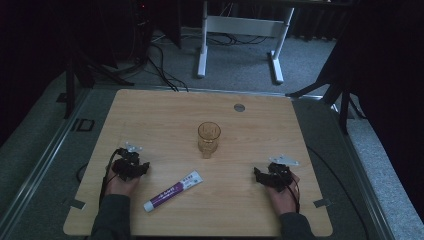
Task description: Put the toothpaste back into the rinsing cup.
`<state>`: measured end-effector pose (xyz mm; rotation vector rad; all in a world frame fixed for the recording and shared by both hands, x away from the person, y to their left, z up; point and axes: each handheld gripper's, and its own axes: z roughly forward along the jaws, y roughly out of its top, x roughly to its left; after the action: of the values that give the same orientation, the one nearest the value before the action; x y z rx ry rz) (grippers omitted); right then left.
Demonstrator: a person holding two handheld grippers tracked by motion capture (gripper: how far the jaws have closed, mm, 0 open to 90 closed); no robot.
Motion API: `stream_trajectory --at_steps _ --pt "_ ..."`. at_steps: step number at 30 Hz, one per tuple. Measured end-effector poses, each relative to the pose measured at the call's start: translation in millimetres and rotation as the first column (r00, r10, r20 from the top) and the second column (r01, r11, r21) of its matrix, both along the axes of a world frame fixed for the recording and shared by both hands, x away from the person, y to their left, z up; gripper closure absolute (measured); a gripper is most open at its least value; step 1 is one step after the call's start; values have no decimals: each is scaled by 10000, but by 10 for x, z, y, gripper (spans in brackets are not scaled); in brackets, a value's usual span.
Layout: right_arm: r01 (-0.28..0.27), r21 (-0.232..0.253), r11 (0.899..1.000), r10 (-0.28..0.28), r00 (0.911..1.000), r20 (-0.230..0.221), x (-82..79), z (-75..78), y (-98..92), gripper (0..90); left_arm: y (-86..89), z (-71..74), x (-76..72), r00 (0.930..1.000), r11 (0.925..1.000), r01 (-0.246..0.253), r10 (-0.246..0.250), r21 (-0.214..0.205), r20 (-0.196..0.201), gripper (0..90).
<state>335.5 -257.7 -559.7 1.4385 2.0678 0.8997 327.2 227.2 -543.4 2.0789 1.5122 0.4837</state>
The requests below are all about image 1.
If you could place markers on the amber glass cup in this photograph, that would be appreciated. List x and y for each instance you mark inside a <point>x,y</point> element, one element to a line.
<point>208,140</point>

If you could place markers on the person's left hand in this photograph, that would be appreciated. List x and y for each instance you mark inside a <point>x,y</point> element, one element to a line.
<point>122,186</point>

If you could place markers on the grey round table grommet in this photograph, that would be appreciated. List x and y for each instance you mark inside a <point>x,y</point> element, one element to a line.
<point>239,107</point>

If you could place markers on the black rectangular floor frame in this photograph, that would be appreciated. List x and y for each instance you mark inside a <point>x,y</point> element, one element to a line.
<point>83,125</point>

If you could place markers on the purple and white toothpaste tube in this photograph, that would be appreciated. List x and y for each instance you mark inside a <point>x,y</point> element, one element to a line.
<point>173,191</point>

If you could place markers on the white desk frame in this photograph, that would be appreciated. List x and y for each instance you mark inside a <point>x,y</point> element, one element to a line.
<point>245,26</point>

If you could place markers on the black tripod stand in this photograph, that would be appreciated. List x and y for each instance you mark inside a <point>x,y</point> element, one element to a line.
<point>71,83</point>
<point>343,96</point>

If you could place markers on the grey tape piece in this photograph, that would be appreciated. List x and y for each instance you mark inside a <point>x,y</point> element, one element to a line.
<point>75,203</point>
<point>322,202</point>

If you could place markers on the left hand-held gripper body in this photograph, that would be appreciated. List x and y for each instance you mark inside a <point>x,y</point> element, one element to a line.
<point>126,160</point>

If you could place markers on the person's right hand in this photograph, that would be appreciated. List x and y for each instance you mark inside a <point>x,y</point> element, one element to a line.
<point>283,201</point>

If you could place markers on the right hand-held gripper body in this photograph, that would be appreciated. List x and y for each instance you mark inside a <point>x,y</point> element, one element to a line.
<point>280,173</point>

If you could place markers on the metal floor rail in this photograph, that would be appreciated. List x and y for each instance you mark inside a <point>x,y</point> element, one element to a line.
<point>43,153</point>

